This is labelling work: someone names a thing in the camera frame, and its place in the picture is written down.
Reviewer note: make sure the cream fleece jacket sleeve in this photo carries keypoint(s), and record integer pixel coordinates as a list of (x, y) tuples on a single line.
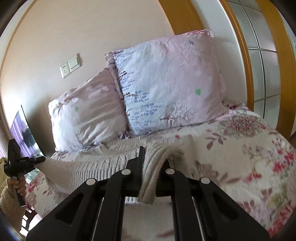
[(9, 205)]

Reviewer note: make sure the cream cable-knit sweater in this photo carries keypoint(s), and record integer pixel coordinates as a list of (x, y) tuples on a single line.
[(70, 175)]

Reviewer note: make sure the white wall switch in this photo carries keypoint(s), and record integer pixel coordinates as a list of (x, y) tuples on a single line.
[(74, 63)]

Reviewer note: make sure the pink lavender print pillow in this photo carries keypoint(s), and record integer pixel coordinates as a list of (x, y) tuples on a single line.
[(169, 82)]

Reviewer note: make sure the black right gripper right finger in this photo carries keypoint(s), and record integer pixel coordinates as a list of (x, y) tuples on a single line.
[(202, 211)]

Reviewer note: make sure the flat screen monitor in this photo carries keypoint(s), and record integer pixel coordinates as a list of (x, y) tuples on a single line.
[(21, 132)]

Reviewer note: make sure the person's left hand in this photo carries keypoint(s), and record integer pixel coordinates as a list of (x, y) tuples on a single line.
[(18, 185)]

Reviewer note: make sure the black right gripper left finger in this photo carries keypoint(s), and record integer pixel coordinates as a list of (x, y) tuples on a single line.
[(95, 210)]

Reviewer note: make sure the white wall socket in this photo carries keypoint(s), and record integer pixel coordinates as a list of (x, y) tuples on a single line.
[(64, 69)]

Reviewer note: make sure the wooden door frame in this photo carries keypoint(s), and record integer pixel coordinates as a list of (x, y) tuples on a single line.
[(257, 51)]

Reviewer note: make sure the pale pink rear pillow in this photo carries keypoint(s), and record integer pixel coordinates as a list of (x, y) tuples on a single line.
[(87, 115)]

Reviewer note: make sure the floral bed quilt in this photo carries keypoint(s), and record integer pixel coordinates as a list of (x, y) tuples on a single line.
[(243, 155)]

